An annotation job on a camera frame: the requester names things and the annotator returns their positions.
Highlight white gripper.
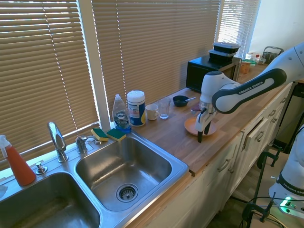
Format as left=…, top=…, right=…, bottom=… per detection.
left=195, top=104, right=216, bottom=143

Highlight orange plate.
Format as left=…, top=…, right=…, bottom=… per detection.
left=184, top=117, right=217, bottom=137

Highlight white ceramic mug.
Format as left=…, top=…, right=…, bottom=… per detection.
left=145, top=104, right=160, bottom=121

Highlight stainless steel double sink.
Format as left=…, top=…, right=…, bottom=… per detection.
left=0, top=129, right=190, bottom=228

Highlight small chrome sink knob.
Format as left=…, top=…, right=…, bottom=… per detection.
left=35, top=161, right=48, bottom=175

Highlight black bowl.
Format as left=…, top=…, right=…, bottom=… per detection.
left=172, top=95, right=190, bottom=108

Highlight white kitchen cabinets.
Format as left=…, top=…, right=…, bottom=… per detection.
left=132, top=83, right=295, bottom=228

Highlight clear drinking glass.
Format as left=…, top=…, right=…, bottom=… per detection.
left=158, top=96, right=171, bottom=120

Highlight black toaster oven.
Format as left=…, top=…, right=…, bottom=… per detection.
left=185, top=56, right=242, bottom=94

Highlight black clamp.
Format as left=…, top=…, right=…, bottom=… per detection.
left=256, top=146, right=285, bottom=170
left=241, top=191, right=277, bottom=228

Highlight white wipes canister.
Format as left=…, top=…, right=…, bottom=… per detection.
left=126, top=90, right=146, bottom=128

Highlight orange box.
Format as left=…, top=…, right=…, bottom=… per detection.
left=239, top=60, right=251, bottom=75

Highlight black food container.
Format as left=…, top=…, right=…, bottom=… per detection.
left=208, top=49, right=236, bottom=64
left=212, top=42, right=241, bottom=54

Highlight clear dish soap bottle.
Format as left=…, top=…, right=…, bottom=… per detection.
left=112, top=94, right=132, bottom=133

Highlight yellow green sponge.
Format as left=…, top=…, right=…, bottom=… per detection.
left=106, top=128, right=127, bottom=143
left=91, top=128, right=110, bottom=143

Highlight clear container green lid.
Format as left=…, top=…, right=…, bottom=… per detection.
left=245, top=51, right=261, bottom=65

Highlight dark appliance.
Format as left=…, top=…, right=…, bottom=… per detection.
left=279, top=81, right=304, bottom=154

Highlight metal drain strainer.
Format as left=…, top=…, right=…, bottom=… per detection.
left=115, top=182, right=139, bottom=203

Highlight wide tan window blind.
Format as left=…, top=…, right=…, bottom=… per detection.
left=0, top=0, right=101, bottom=171
left=91, top=0, right=222, bottom=121

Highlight narrow white window blind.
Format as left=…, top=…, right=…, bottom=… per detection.
left=217, top=0, right=261, bottom=59

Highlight chrome side sprayer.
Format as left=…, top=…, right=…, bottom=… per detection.
left=75, top=135, right=103, bottom=154

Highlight chrome faucet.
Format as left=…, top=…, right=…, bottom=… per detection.
left=47, top=122, right=69, bottom=163

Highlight orange spray bottle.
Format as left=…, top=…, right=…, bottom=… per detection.
left=0, top=134, right=37, bottom=187

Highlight black wire basket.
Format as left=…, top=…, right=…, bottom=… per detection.
left=262, top=46, right=285, bottom=65

